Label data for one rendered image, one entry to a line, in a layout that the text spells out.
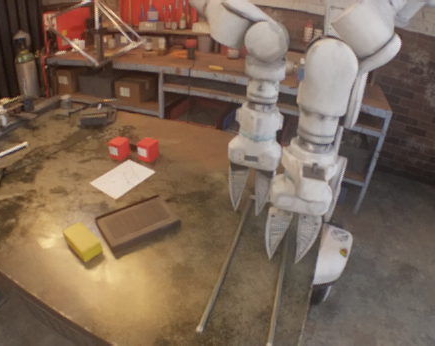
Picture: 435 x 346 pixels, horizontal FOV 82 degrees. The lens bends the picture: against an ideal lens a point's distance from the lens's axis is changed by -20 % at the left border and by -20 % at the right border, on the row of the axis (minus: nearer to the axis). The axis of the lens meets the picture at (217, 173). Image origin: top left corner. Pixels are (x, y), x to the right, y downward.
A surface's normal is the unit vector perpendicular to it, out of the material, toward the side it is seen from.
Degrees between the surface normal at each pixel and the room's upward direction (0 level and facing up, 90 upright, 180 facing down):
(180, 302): 0
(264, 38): 88
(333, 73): 96
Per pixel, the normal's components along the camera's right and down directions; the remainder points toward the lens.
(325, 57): -0.32, 0.42
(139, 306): 0.06, -0.84
